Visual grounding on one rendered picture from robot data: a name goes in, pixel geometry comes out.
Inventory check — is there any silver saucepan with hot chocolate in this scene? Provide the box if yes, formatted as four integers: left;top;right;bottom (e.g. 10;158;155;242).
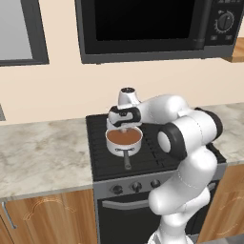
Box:
105;126;144;171

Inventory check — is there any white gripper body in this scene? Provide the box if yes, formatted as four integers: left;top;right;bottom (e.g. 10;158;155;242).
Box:
106;117;143;131

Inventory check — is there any dark microwave door handle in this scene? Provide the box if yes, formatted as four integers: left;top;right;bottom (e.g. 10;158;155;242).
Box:
194;0;214;51

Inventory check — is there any black microwave dial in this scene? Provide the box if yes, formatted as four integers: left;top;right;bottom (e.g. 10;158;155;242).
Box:
214;10;235;33

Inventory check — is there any black oven door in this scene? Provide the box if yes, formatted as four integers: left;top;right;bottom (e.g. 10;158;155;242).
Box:
95;182;221;244

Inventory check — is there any silver cupboard handle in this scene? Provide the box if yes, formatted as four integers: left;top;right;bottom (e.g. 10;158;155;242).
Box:
1;201;17;231

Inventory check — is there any black microwave oven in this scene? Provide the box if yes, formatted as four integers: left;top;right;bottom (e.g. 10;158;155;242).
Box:
74;0;244;65

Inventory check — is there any grey oven door handle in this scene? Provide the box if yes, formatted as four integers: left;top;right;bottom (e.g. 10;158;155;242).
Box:
101;183;217;211

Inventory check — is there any black hob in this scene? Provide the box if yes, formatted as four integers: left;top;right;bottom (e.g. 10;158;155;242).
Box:
85;107;228;182

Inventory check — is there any wooden cupboard door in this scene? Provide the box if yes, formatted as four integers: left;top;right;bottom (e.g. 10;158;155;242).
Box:
196;163;244;244
0;189;98;244

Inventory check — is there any black oven knob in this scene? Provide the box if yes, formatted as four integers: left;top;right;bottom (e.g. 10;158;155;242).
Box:
131;181;143;193
150;178;162;189
112;184;124;195

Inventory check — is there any dark framed window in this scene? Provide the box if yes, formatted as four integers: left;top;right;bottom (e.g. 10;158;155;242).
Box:
0;0;50;67

